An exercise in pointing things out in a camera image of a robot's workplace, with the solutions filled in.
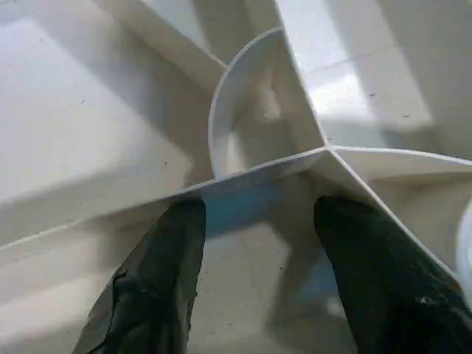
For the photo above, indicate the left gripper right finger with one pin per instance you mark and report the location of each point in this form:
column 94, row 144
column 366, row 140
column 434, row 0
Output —
column 387, row 287

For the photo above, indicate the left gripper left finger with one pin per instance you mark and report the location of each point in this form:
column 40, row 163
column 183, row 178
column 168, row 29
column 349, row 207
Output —
column 155, row 287

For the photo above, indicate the white plastic table top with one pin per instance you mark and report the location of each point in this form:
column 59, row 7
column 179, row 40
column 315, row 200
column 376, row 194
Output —
column 92, row 110

